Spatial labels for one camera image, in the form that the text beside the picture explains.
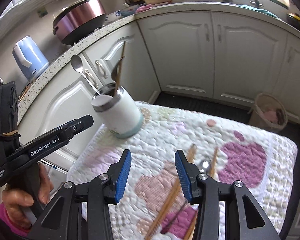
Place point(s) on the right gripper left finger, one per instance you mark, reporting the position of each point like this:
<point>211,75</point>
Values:
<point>81,211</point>

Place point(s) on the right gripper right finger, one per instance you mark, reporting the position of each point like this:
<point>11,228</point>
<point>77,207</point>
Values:
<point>244,217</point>

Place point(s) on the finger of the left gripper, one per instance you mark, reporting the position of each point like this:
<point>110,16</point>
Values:
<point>59,136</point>

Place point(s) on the large steel spoon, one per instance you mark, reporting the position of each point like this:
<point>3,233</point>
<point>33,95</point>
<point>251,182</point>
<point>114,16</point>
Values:
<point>77,65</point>

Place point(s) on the patterned end bamboo chopstick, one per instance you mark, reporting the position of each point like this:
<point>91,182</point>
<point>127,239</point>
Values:
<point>170,221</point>

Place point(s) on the bamboo chopstick pair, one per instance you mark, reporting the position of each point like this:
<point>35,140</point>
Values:
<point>118,69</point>

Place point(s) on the white ceramic soup spoon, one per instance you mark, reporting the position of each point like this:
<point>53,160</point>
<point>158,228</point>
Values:
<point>101,100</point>

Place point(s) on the small steel spoon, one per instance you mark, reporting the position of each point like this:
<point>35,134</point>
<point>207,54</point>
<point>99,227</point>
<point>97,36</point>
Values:
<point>205,166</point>

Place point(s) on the steel fork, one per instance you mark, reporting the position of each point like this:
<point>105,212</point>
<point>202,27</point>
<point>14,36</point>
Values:
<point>113,74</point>

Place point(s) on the white thermos food jar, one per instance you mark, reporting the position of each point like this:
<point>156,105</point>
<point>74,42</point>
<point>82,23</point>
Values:
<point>121,115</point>

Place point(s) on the quilted patchwork table cover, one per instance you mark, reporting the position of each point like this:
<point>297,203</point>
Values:
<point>262,160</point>

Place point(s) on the blue electric kettle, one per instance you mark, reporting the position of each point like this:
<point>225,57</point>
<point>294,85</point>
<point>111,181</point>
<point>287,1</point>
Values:
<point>29,58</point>

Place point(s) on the purple rice cooker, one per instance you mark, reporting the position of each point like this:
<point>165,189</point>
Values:
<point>78,21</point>

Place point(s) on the woven waste basket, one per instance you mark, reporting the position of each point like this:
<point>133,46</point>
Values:
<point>268,113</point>

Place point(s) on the pink cloth on counter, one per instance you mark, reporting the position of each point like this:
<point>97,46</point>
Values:
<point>143,8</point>

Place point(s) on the black yellow lidded pot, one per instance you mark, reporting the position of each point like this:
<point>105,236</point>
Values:
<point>294,20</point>

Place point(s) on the teal cloth on counter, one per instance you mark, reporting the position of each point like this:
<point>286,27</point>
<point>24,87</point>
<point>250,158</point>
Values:
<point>258,10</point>

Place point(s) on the small chrome tap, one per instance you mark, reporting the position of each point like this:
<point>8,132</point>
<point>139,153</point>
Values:
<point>256,3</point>

